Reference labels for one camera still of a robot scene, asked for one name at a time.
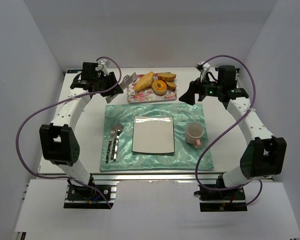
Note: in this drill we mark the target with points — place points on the floral rectangular tray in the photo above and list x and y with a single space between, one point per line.
147 95

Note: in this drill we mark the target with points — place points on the long yellow bread loaf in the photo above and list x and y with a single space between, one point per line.
144 82

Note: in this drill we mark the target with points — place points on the blue label sticker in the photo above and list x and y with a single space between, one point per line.
73 71

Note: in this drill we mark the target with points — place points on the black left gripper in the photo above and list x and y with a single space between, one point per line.
109 81

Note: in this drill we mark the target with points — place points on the spoon with patterned handle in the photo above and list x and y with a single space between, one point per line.
118 130

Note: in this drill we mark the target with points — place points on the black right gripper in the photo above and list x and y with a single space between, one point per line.
196 89

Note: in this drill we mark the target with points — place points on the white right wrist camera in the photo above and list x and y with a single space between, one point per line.
203 68

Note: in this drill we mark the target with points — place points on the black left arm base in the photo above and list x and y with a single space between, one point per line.
81 197

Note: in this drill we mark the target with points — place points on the fork with patterned handle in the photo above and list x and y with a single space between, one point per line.
112 132

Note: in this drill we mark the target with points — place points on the orange ring donut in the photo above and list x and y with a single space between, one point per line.
159 87

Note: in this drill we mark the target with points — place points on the brown bread slice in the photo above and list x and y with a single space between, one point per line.
171 85
166 76

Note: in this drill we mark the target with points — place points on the metal serving tongs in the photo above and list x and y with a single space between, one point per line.
128 79

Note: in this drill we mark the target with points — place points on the upper brown bread slice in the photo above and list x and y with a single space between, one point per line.
166 76

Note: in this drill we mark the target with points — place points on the aluminium frame rail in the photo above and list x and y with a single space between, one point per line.
114 179

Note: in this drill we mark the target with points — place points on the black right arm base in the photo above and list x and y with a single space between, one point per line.
233 200

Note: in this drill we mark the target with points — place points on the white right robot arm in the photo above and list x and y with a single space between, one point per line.
264 155

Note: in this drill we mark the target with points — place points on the pink mug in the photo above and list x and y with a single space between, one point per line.
194 133

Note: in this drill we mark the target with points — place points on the lower brown bread slice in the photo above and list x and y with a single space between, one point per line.
171 85

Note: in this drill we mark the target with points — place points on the square white plate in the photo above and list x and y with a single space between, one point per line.
153 135

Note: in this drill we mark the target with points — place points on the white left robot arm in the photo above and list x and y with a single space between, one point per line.
58 142

